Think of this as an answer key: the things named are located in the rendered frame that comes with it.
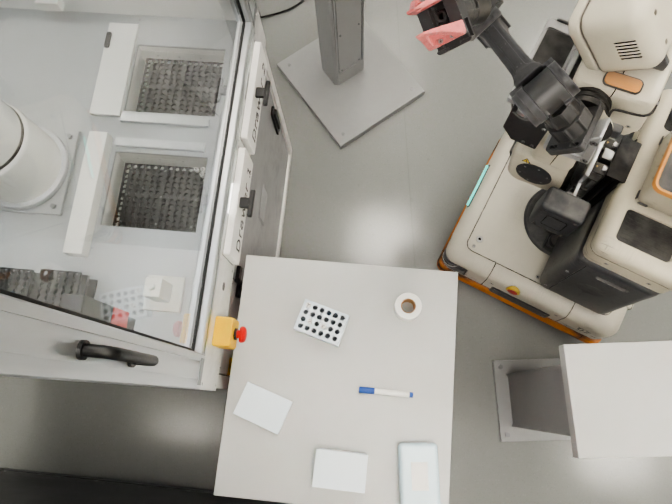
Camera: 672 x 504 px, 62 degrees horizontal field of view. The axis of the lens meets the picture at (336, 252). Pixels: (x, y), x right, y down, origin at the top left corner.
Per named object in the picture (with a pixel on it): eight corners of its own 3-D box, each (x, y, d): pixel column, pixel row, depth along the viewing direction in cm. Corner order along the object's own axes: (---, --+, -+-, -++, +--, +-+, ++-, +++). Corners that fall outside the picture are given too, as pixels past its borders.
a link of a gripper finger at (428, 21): (386, 7, 82) (418, 0, 89) (404, 54, 84) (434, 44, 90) (423, -16, 78) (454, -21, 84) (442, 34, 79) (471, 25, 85)
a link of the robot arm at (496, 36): (510, 15, 139) (478, 46, 143) (477, -24, 132) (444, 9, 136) (587, 97, 105) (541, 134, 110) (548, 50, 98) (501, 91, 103)
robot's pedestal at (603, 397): (569, 358, 218) (676, 336, 145) (580, 439, 211) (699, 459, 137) (492, 360, 219) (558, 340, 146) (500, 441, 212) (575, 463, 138)
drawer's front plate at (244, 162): (253, 163, 156) (245, 146, 145) (239, 265, 149) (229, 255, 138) (247, 163, 156) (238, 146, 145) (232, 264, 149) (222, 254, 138)
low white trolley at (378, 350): (426, 313, 225) (458, 271, 152) (417, 479, 209) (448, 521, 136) (282, 301, 229) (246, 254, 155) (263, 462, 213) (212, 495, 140)
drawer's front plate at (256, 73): (267, 63, 164) (261, 40, 153) (254, 155, 156) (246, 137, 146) (261, 63, 164) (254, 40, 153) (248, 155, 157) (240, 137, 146)
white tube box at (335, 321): (349, 317, 150) (349, 315, 146) (338, 347, 148) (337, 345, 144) (306, 301, 151) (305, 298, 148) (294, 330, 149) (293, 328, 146)
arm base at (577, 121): (584, 152, 111) (606, 103, 114) (561, 127, 108) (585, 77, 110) (548, 156, 119) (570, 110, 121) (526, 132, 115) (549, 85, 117)
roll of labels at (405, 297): (421, 296, 150) (423, 294, 146) (419, 322, 149) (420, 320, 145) (395, 293, 151) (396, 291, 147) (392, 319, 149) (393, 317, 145)
